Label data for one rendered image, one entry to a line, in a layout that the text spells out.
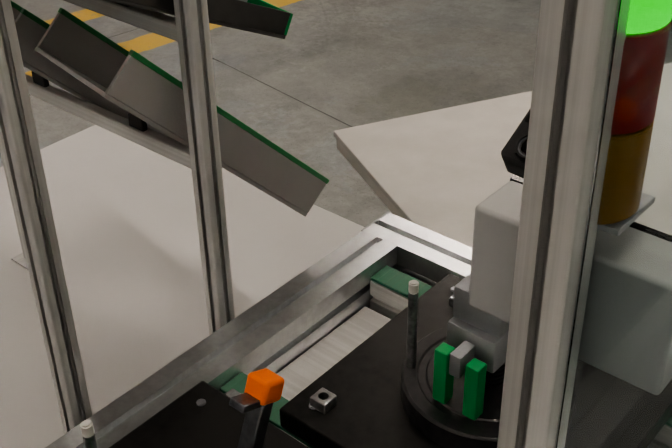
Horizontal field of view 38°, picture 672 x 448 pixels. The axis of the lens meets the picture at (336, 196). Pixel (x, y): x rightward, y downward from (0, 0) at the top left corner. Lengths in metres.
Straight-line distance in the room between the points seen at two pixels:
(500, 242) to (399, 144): 0.86
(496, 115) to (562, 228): 1.02
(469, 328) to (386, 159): 0.64
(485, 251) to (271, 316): 0.40
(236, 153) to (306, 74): 2.78
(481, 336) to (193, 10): 0.34
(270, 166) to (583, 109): 0.54
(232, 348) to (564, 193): 0.48
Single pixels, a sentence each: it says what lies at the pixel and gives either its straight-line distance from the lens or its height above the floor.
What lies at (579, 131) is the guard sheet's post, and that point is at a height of 1.32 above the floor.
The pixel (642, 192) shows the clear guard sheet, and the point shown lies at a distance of 0.46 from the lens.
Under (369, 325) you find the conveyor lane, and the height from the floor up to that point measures 0.92.
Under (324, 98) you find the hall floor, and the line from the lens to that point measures 3.50.
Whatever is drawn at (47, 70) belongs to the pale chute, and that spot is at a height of 1.15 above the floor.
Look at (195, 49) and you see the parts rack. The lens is 0.80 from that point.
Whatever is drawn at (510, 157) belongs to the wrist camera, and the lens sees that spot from 0.87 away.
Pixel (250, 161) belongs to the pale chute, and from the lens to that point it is 0.92.
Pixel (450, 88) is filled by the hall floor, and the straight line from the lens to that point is 3.58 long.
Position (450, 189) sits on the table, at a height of 0.86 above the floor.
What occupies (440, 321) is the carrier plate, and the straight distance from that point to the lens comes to 0.89.
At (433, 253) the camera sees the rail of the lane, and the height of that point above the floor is 0.96.
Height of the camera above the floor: 1.53
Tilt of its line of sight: 32 degrees down
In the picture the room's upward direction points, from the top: 1 degrees counter-clockwise
